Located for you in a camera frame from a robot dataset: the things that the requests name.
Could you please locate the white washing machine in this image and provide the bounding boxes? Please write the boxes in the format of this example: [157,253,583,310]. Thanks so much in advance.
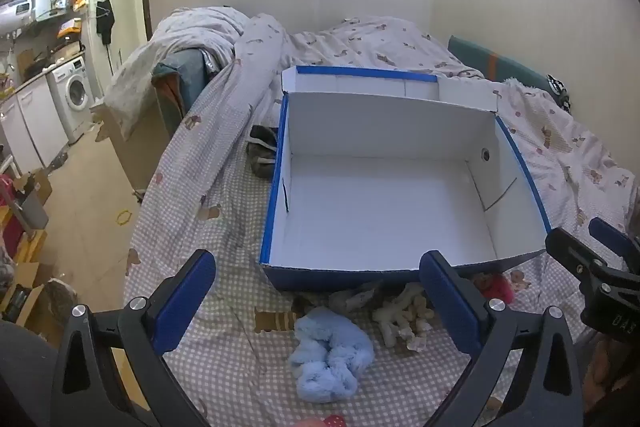
[46,56,94,144]

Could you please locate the dark striped socks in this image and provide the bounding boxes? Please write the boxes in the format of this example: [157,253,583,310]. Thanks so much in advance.
[248,125,279,178]

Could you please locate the clear plastic bag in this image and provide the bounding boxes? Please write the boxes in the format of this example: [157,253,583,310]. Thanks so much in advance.
[330,282,386,314]

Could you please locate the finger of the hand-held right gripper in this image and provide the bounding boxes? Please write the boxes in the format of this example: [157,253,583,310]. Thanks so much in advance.
[545,227,608,280]
[588,217,638,270]

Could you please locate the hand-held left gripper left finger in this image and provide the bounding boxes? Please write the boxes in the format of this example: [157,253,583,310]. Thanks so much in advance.
[50,249,217,427]

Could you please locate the folded teal blanket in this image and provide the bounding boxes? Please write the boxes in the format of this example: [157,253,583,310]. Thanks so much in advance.
[151,48,217,118]

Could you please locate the cream fluffy sock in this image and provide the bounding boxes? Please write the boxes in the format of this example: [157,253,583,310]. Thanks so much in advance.
[372,283,435,349]

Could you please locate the black hanging garment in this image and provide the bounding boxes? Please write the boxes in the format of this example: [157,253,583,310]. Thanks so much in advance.
[96,0,115,46]

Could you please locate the light blue fluffy sock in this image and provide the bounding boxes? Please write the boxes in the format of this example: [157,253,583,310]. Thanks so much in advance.
[288,307,375,404]

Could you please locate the grey bin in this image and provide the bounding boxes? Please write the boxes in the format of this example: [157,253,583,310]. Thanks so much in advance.
[19,191,49,229]

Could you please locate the black and white patterned item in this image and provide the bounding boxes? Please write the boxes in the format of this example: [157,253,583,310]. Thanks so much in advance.
[546,74,572,114]

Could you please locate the white bear print duvet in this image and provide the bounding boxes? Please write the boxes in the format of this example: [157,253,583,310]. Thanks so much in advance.
[106,6,483,140]

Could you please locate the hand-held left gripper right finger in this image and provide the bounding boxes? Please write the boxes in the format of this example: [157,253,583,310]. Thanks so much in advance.
[419,250,586,427]

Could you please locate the teal pillow with orange stripe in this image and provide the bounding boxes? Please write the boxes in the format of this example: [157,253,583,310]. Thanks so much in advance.
[448,35,557,96]

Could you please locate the person's right hand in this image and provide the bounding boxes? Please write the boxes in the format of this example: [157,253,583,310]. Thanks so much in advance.
[582,332,640,408]

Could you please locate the open cardboard box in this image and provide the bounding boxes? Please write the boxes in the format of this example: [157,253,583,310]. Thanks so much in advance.
[0,262,47,334]

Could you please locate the blue and white cardboard box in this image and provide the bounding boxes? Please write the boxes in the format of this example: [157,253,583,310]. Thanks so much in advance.
[259,65,552,292]

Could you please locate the checked bear print bedsheet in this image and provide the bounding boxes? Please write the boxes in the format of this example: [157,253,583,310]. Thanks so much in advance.
[125,57,640,427]

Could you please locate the white kitchen cabinet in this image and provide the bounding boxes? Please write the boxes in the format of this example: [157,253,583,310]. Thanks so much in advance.
[0,82,69,174]

